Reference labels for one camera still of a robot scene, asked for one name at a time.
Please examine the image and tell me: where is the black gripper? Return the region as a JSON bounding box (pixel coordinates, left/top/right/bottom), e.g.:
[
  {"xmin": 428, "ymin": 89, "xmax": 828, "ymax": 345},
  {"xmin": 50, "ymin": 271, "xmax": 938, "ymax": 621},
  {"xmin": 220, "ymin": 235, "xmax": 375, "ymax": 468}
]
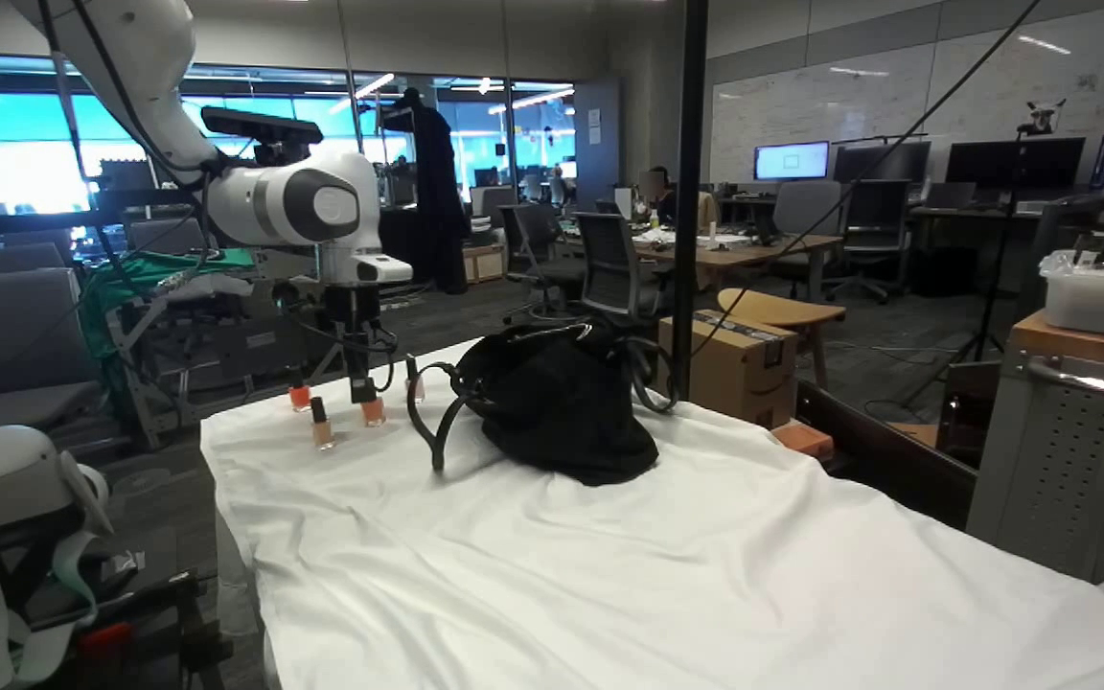
[{"xmin": 322, "ymin": 289, "xmax": 379, "ymax": 403}]

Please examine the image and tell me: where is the pink nail polish bottle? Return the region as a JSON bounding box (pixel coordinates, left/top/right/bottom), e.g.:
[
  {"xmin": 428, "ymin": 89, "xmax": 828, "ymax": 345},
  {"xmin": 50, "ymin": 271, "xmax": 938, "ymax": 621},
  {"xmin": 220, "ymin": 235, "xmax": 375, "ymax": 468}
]
[{"xmin": 312, "ymin": 394, "xmax": 333, "ymax": 450}]

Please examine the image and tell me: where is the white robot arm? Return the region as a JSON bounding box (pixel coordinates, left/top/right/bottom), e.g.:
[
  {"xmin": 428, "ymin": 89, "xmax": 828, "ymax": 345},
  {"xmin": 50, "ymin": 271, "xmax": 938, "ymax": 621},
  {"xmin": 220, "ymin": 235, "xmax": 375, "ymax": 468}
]
[{"xmin": 8, "ymin": 0, "xmax": 414, "ymax": 403}]

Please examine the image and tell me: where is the red nail polish bottle far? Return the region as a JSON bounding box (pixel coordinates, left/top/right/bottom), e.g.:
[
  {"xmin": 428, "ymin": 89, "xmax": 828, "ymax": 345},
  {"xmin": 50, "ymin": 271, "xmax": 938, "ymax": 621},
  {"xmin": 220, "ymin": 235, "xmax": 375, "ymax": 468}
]
[{"xmin": 288, "ymin": 381, "xmax": 312, "ymax": 410}]

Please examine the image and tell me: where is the orange nail polish bottle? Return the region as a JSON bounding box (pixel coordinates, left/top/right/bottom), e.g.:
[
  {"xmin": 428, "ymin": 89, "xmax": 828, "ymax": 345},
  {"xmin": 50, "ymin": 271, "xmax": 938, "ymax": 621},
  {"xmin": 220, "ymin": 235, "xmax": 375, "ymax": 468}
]
[{"xmin": 361, "ymin": 397, "xmax": 387, "ymax": 426}]

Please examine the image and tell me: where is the black handbag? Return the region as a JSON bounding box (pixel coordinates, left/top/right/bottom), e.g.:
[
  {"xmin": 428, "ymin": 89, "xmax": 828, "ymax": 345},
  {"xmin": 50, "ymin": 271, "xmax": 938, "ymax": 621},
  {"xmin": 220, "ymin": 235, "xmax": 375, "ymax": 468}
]
[{"xmin": 402, "ymin": 317, "xmax": 678, "ymax": 486}]

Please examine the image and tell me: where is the black office chair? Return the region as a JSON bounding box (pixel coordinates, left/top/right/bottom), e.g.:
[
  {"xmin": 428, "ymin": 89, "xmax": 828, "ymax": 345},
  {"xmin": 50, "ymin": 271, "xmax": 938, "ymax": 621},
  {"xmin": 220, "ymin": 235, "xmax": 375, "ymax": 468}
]
[{"xmin": 578, "ymin": 210, "xmax": 640, "ymax": 317}]

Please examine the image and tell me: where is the wooden side table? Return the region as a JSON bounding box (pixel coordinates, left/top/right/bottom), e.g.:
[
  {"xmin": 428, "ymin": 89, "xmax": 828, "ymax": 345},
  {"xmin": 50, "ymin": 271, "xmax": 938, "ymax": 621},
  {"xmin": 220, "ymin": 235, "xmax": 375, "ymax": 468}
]
[{"xmin": 716, "ymin": 289, "xmax": 846, "ymax": 385}]

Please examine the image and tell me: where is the cardboard box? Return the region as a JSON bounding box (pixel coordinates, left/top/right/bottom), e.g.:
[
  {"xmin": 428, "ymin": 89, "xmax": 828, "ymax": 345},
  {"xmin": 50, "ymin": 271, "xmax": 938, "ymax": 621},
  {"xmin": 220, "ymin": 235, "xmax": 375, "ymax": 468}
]
[{"xmin": 688, "ymin": 309, "xmax": 798, "ymax": 429}]

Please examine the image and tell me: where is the computer monitor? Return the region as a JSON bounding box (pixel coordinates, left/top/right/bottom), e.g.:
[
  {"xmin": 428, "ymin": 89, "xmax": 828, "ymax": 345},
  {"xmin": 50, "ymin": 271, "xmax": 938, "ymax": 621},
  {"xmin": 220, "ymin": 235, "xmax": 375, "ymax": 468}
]
[{"xmin": 757, "ymin": 141, "xmax": 828, "ymax": 180}]

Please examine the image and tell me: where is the black vertical pole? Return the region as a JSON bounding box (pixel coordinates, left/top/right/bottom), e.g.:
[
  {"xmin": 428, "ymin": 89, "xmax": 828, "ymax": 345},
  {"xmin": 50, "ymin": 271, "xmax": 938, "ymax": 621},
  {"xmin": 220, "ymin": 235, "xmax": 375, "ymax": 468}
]
[{"xmin": 672, "ymin": 0, "xmax": 708, "ymax": 397}]

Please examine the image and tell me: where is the white tablecloth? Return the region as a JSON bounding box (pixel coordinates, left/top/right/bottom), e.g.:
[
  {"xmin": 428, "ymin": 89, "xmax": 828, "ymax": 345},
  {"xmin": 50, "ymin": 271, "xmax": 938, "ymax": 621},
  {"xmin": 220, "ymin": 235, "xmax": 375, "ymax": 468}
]
[{"xmin": 198, "ymin": 394, "xmax": 1104, "ymax": 690}]

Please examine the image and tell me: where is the white plastic container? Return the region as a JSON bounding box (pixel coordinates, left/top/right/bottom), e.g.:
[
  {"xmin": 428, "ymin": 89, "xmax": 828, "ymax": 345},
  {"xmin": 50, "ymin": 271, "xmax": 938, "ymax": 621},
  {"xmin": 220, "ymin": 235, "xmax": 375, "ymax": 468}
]
[{"xmin": 1039, "ymin": 248, "xmax": 1104, "ymax": 332}]

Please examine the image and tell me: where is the grey metal cabinet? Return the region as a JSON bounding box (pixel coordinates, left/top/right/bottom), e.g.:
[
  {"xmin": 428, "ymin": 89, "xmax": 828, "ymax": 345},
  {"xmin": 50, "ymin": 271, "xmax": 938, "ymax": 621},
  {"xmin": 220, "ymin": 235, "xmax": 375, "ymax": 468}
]
[{"xmin": 965, "ymin": 316, "xmax": 1104, "ymax": 580}]

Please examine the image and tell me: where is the black camera tripod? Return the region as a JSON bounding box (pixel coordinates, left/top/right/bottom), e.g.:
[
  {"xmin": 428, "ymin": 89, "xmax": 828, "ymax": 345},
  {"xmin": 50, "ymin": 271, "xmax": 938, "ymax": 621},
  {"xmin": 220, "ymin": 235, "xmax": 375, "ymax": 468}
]
[{"xmin": 906, "ymin": 105, "xmax": 1063, "ymax": 403}]

